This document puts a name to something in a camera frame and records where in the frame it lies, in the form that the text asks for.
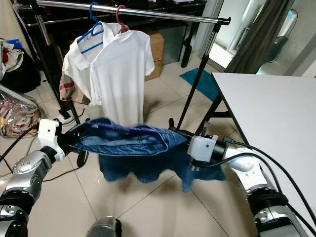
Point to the blue plastic hanger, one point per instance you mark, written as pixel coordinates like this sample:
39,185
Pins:
91,32

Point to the pink plastic hanger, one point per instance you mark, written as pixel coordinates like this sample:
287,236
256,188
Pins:
118,15

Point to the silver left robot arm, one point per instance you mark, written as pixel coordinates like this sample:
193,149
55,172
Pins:
24,173

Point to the plain white shirt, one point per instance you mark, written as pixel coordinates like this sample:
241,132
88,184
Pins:
123,79

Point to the clear plastic bag of clothes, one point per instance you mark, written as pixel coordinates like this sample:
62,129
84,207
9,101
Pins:
19,118

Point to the teal floor mat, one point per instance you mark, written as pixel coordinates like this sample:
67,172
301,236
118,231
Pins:
200,84

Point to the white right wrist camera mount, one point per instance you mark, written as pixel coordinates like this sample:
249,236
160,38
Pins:
205,148

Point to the black desk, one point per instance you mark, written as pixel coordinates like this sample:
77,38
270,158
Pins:
64,24

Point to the red cloth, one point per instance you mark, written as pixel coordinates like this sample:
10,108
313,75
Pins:
5,52

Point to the cardboard box with print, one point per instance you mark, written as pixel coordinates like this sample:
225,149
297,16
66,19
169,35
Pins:
155,73

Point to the white polo shirt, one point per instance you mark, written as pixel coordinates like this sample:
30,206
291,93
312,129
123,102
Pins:
76,69

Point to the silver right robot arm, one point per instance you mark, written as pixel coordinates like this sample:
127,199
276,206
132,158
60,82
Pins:
252,173

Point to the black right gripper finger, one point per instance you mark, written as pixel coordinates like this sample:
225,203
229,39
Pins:
181,133

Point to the white table with black legs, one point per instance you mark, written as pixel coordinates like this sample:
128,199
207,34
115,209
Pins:
271,113

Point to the black bag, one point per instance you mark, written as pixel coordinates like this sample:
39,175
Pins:
24,76

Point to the dark grey curtain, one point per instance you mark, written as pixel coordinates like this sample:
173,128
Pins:
259,37

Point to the chrome and black clothes rack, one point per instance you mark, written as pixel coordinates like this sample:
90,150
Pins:
177,16

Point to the blue denim shorts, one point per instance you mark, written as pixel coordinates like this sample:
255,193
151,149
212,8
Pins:
138,153

